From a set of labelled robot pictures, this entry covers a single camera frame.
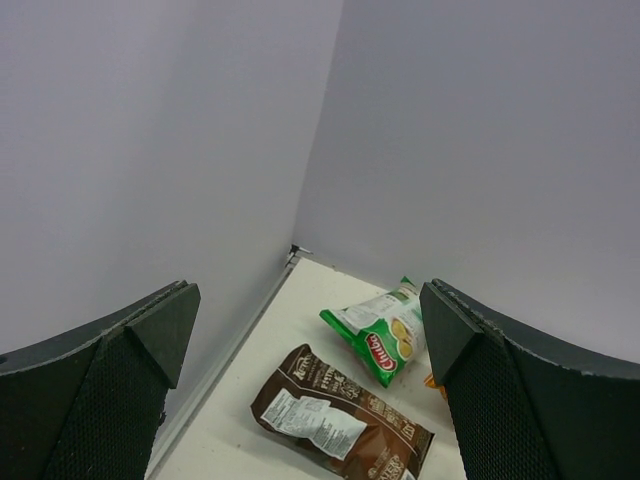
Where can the yellow snack bag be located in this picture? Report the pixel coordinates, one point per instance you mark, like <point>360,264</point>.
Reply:
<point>431,383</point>

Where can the green Chuba chips bag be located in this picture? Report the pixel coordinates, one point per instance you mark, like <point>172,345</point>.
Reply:
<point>386,332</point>

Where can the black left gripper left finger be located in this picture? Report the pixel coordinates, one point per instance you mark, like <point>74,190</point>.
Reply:
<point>88,403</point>

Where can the dark brown snack bag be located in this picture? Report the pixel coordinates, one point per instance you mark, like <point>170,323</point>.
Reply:
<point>344,427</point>

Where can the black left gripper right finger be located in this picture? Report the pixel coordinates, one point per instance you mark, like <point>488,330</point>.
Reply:
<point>525,404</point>

